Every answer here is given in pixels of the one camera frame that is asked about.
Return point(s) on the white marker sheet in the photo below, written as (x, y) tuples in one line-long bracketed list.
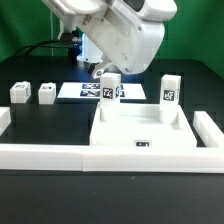
[(77, 90)]

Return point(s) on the white U-shaped fence wall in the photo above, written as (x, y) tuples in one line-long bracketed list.
[(110, 159)]

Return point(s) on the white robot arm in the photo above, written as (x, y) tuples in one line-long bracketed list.
[(70, 12)]

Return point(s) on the white square table top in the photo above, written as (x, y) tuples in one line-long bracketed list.
[(139, 125)]

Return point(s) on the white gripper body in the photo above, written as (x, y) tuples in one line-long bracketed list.
[(129, 38)]

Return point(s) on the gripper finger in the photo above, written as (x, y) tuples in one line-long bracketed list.
[(96, 70)]

